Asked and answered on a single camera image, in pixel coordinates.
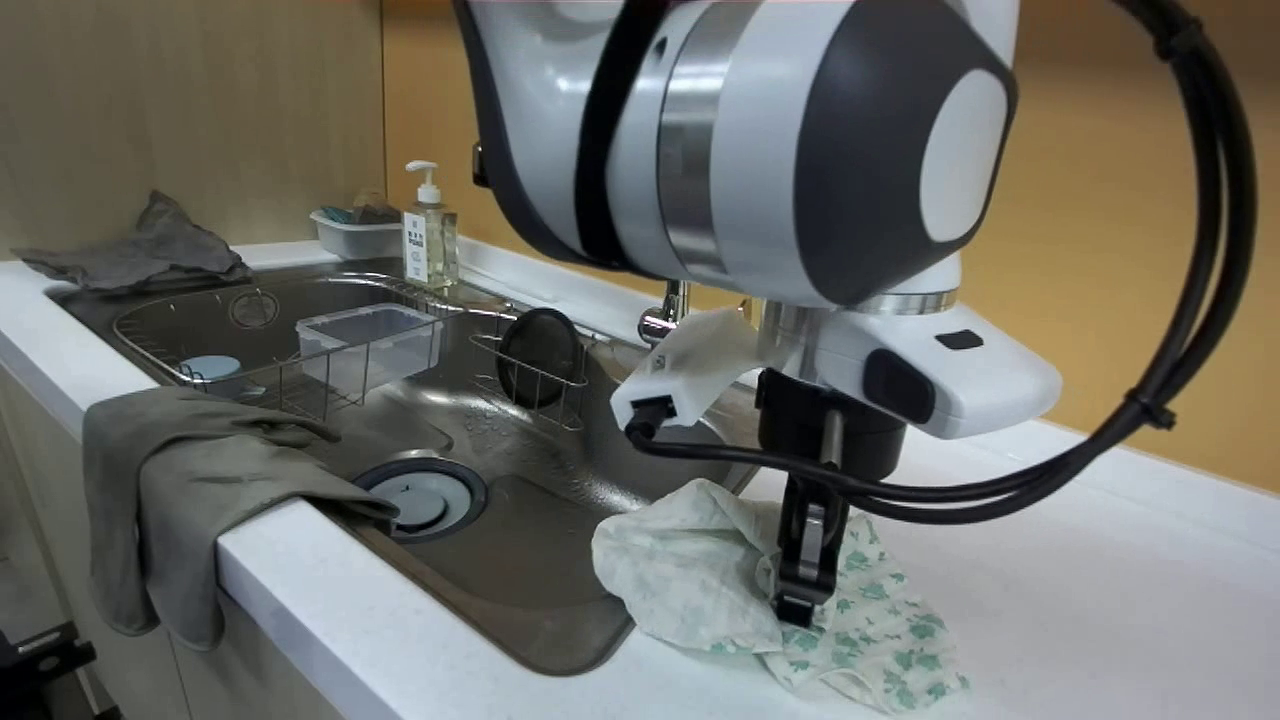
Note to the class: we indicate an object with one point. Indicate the clear soap pump bottle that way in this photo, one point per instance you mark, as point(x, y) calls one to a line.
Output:
point(426, 237)

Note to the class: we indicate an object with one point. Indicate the crumpled grey cloth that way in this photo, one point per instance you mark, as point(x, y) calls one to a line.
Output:
point(153, 249)

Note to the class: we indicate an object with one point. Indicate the white plastic sponge tray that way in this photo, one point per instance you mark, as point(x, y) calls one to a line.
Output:
point(352, 240)

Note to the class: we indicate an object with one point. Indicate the black stand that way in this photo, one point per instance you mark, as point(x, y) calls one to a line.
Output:
point(42, 664)

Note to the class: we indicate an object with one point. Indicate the white green floral towel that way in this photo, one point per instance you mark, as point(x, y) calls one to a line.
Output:
point(681, 562)

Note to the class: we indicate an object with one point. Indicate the stainless steel sink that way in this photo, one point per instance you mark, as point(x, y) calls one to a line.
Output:
point(547, 562)

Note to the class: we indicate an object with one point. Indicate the blue sponge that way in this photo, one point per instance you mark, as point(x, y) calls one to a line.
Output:
point(334, 215)

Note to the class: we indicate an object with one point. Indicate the clear plastic container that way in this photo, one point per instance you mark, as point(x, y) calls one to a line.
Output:
point(372, 347)

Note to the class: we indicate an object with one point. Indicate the blue round dish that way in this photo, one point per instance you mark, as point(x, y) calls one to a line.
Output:
point(209, 371)

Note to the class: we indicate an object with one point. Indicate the round sink drain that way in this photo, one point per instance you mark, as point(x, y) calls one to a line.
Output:
point(426, 496)

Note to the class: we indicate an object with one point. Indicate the dark scrubber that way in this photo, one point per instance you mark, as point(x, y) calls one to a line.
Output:
point(372, 208)

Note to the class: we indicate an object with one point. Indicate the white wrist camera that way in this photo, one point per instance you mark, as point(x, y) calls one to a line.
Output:
point(687, 374)

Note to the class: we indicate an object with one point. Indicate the large grey cloth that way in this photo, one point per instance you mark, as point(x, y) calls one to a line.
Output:
point(161, 494)

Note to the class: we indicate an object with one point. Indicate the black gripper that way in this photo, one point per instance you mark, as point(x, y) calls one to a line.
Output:
point(800, 426)

